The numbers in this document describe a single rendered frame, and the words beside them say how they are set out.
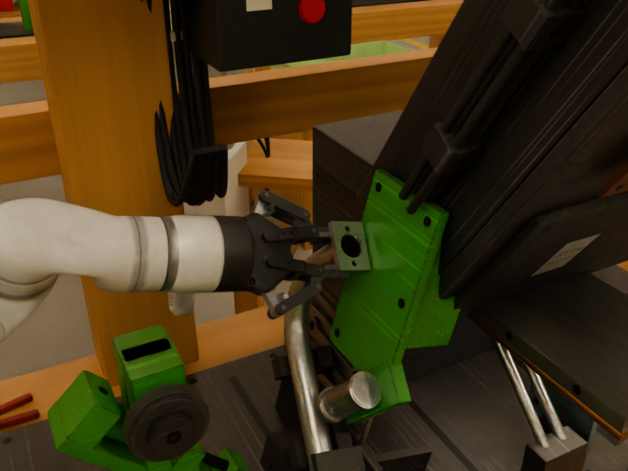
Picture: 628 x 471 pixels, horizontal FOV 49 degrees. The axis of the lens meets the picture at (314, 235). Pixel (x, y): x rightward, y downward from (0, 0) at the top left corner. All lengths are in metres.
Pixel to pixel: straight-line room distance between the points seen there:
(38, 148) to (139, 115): 0.16
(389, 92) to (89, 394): 0.71
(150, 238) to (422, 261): 0.25
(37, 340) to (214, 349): 1.70
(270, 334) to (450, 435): 0.35
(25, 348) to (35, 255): 2.17
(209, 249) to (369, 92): 0.56
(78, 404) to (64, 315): 2.22
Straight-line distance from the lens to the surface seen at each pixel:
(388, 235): 0.71
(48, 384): 1.11
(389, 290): 0.71
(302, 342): 0.82
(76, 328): 2.78
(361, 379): 0.72
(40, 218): 0.59
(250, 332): 1.14
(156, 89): 0.89
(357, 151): 0.86
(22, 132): 0.97
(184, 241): 0.63
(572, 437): 0.83
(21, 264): 0.58
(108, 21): 0.86
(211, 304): 2.79
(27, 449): 0.99
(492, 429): 0.97
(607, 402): 0.69
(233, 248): 0.65
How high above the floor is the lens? 1.56
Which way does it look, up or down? 29 degrees down
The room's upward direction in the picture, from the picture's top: straight up
